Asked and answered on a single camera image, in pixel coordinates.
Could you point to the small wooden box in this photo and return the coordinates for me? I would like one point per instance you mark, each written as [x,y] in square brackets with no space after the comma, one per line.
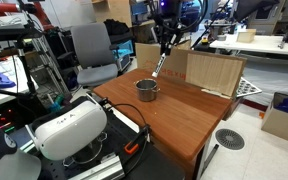
[246,35]

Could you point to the grey office chair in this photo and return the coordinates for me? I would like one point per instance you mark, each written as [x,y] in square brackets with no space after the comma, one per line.
[90,46]

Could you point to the black cart top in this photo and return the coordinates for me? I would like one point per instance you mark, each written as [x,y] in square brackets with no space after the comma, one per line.
[157,166]

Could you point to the black and white marker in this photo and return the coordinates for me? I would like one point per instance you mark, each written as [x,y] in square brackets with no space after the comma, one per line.
[158,66]

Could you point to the blue glove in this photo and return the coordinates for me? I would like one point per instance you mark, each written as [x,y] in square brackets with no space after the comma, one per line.
[2,80]

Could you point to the grey metal table leg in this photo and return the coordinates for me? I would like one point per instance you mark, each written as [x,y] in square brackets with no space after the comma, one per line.
[209,160]

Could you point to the brown cardboard sheet red print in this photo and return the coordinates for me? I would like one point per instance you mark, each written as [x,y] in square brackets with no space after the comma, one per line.
[175,63]

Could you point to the white perforated tray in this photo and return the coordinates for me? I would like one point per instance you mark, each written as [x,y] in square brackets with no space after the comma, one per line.
[247,88]

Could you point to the light wood grain panel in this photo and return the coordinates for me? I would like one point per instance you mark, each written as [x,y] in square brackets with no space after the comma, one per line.
[214,73]

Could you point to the black camera tripod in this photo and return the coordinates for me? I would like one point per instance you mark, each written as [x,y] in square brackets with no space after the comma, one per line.
[25,70]

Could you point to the red robot arm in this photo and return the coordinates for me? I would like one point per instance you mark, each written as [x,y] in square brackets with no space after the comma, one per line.
[17,7]

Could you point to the round floor drain grate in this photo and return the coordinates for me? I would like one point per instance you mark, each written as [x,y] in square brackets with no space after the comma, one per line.
[230,139]

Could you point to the black backpack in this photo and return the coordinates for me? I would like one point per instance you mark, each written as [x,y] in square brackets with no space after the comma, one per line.
[115,26]

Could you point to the black camera bar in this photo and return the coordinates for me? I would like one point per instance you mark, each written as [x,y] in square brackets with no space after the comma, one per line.
[10,32]

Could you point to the long white table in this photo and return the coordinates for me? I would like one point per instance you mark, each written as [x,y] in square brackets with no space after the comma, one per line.
[260,45]

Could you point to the cardboard box with blue contents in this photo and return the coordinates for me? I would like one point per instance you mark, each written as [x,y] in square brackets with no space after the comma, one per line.
[282,128]

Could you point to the white VR headset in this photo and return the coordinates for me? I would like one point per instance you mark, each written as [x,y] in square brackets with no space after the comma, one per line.
[70,130]

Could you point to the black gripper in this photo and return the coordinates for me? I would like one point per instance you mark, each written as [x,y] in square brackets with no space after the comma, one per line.
[169,28]

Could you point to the aluminium extrusion rail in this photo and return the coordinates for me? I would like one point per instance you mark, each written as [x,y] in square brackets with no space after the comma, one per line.
[100,170]

